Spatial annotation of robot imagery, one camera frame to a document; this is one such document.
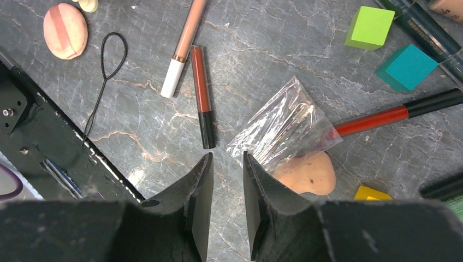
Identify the green tube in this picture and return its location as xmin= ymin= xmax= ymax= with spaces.
xmin=443 ymin=195 xmax=463 ymax=222

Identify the small green cube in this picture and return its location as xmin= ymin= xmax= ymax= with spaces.
xmin=345 ymin=6 xmax=395 ymax=50

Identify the dark teal mascara tube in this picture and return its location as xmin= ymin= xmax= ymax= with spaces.
xmin=377 ymin=0 xmax=462 ymax=87

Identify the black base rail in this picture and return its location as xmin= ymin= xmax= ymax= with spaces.
xmin=1 ymin=51 xmax=144 ymax=203

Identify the small cream knob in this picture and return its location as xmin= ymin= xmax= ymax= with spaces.
xmin=73 ymin=0 xmax=99 ymax=13

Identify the small teal cube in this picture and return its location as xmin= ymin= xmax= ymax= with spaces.
xmin=375 ymin=44 xmax=438 ymax=92

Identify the beige makeup sponge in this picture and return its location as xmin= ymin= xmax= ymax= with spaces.
xmin=273 ymin=151 xmax=336 ymax=195

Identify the foundation bottle beige cap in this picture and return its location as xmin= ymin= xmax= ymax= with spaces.
xmin=429 ymin=0 xmax=462 ymax=23

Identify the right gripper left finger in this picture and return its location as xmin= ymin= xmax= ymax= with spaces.
xmin=141 ymin=153 xmax=213 ymax=261

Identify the round wooden disc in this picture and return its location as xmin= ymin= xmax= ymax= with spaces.
xmin=43 ymin=3 xmax=88 ymax=60

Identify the yellow cube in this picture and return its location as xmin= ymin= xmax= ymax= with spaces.
xmin=354 ymin=185 xmax=392 ymax=201

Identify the red lip pencil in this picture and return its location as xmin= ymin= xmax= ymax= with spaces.
xmin=334 ymin=88 xmax=462 ymax=136

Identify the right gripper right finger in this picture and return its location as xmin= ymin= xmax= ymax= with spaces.
xmin=243 ymin=152 xmax=326 ymax=261

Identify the dark brown lipstick pen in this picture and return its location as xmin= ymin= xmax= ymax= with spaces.
xmin=419 ymin=173 xmax=462 ymax=201

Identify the white concealer pen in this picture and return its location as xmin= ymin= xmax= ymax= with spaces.
xmin=160 ymin=0 xmax=208 ymax=98

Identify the black wire loop tool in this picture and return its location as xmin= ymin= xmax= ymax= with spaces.
xmin=82 ymin=32 xmax=128 ymax=145

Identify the clear plastic bag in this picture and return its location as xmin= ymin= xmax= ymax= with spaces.
xmin=226 ymin=76 xmax=343 ymax=173

